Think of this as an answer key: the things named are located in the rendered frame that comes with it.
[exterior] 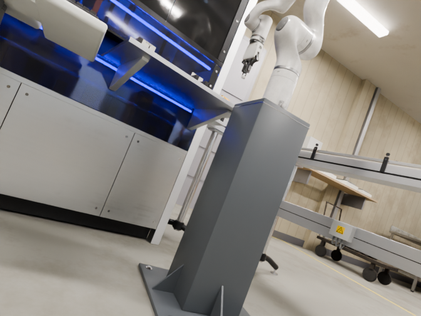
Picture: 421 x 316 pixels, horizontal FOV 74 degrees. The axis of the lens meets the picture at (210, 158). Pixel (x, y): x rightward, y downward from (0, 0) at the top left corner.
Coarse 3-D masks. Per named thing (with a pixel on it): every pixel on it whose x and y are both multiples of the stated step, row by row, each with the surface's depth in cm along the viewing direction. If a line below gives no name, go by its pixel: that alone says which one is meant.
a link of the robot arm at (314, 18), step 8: (312, 0) 121; (320, 0) 121; (328, 0) 123; (304, 8) 125; (312, 8) 122; (320, 8) 121; (304, 16) 127; (312, 16) 124; (320, 16) 122; (312, 24) 125; (320, 24) 123; (320, 32) 123; (312, 40) 121; (320, 40) 124; (304, 48) 122; (312, 48) 123; (320, 48) 126; (304, 56) 126; (312, 56) 126
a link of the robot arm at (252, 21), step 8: (272, 0) 147; (280, 0) 145; (288, 0) 144; (256, 8) 147; (264, 8) 146; (272, 8) 146; (280, 8) 146; (288, 8) 148; (248, 16) 150; (256, 16) 148; (248, 24) 151; (256, 24) 151
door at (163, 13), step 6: (144, 0) 145; (150, 0) 147; (156, 0) 149; (162, 0) 151; (168, 0) 153; (174, 0) 154; (150, 6) 148; (156, 6) 149; (162, 6) 151; (168, 6) 153; (156, 12) 150; (162, 12) 152; (168, 12) 154
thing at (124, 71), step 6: (132, 60) 125; (138, 60) 117; (144, 60) 116; (120, 66) 138; (126, 66) 130; (132, 66) 121; (138, 66) 120; (120, 72) 134; (126, 72) 126; (132, 72) 125; (114, 78) 140; (120, 78) 131; (126, 78) 130; (114, 84) 136; (120, 84) 135; (114, 90) 141
